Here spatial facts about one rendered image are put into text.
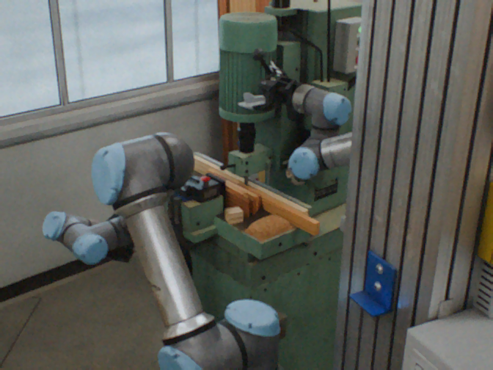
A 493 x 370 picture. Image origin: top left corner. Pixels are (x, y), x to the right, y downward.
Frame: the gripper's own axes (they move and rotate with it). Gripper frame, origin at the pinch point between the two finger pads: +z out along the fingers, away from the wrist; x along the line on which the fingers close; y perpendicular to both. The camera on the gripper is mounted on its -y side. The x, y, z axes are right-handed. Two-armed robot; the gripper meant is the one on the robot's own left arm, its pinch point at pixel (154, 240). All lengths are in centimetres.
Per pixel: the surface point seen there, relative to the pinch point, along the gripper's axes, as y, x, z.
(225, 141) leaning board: -30, -118, 121
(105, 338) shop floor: 70, -74, 62
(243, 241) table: -9.5, 12.4, 22.5
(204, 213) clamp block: -11.7, -2.1, 16.3
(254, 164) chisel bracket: -32.0, -2.8, 28.5
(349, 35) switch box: -81, 9, 31
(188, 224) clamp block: -6.8, -3.0, 12.7
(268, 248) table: -11.5, 20.8, 24.8
